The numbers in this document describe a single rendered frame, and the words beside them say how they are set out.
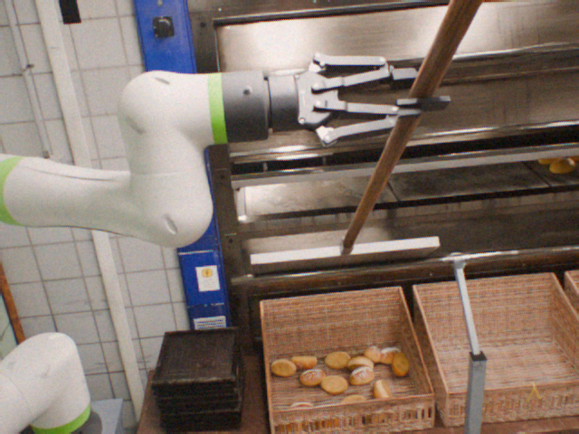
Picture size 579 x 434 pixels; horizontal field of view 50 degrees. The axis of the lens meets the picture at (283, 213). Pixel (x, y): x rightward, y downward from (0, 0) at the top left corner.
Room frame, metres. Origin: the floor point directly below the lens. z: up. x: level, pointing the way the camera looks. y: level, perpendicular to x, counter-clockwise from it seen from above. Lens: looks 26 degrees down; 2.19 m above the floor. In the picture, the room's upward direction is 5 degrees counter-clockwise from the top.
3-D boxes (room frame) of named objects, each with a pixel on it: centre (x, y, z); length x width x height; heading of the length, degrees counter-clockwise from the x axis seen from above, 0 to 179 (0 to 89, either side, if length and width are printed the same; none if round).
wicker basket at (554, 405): (1.78, -0.75, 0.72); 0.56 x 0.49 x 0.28; 91
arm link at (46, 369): (1.00, 0.52, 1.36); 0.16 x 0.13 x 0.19; 146
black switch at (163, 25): (1.96, 0.32, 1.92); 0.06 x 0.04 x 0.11; 92
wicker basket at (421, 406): (1.76, -0.16, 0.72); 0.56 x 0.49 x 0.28; 92
